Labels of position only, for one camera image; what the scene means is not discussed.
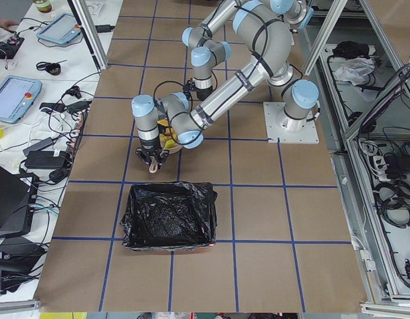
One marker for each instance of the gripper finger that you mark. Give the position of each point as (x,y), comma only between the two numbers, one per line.
(162,158)
(144,156)

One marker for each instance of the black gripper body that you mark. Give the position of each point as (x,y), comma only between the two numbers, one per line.
(202,94)
(148,145)

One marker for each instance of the yellow sponge piece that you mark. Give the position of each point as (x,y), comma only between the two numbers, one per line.
(169,144)

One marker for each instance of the white dustpan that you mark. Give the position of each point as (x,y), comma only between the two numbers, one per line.
(171,151)

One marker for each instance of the beige bread piece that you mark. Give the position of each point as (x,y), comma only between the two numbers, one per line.
(165,137)

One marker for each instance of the brown potato toy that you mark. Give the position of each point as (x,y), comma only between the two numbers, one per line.
(163,125)

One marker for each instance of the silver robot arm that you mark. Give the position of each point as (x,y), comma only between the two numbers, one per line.
(264,26)
(191,117)

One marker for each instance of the black bag lined bin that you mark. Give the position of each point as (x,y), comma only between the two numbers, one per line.
(170,216)

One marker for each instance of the black power adapter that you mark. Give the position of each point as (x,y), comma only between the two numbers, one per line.
(47,160)

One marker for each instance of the small black bowl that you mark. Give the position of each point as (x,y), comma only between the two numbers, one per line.
(53,69)

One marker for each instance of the black laptop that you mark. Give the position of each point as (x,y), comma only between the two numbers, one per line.
(17,196)

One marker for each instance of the near blue teach pendant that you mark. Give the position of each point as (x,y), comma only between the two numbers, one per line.
(17,94)

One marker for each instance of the blue teach pendant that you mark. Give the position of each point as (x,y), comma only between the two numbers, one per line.
(17,94)
(60,31)

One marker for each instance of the far blue teach pendant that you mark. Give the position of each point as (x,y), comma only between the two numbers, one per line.
(60,31)

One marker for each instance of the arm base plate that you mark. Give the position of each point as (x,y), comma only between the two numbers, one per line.
(284,130)

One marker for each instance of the aluminium frame post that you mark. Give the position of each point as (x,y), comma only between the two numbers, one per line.
(83,18)

